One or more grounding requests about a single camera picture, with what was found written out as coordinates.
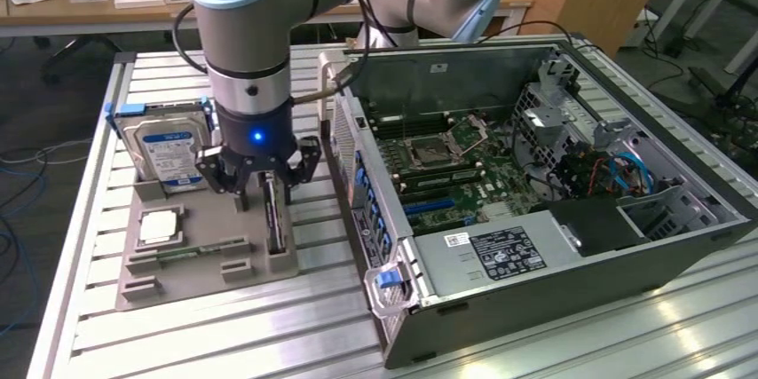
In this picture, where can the green motherboard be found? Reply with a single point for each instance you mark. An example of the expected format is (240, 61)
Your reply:
(498, 192)

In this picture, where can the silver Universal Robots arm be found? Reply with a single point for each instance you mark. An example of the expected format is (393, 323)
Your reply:
(249, 19)

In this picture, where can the graphics card with metal bracket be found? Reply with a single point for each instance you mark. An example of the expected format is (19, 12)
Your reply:
(274, 223)

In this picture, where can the hard disk with blue rails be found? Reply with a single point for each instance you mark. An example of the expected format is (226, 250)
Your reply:
(161, 152)

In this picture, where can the open grey PC case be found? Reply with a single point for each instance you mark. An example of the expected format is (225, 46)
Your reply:
(533, 321)

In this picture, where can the short black expansion slot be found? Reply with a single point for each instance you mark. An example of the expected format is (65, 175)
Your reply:
(424, 196)

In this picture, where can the CPU socket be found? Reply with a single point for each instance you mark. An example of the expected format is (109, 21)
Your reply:
(428, 152)

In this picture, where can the grey parts rack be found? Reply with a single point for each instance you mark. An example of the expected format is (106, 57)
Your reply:
(202, 228)

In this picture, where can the blue expansion slot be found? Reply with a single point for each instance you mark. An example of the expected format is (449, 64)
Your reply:
(429, 207)

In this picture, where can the perforated metal drive cage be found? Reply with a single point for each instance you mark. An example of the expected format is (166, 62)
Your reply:
(543, 130)

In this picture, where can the grey power supply unit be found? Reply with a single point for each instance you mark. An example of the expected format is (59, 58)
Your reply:
(450, 272)

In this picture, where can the green RAM stick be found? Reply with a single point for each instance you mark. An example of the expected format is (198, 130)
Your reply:
(178, 255)

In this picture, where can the wooden desk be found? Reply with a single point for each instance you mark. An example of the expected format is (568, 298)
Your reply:
(119, 13)

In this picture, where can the blue case latch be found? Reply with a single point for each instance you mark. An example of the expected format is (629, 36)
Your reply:
(388, 280)

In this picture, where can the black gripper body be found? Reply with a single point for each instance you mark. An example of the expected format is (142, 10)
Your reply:
(256, 130)

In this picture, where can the black office chair base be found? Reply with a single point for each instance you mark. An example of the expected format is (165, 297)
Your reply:
(711, 79)

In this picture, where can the metal socket cover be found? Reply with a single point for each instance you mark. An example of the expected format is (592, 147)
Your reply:
(469, 132)

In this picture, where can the metal disk bay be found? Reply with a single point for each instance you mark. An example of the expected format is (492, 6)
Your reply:
(681, 215)

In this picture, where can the black plastic shroud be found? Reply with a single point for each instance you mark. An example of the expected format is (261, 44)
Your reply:
(593, 223)

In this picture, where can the silver CPU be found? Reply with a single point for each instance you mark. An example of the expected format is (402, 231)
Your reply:
(159, 226)

